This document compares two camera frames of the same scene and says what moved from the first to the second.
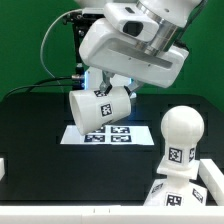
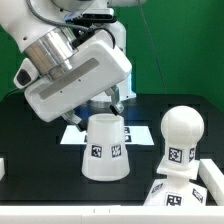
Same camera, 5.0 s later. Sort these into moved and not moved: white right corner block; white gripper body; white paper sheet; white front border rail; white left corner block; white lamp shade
Moved: white gripper body; white lamp shade
Not moved: white paper sheet; white front border rail; white right corner block; white left corner block
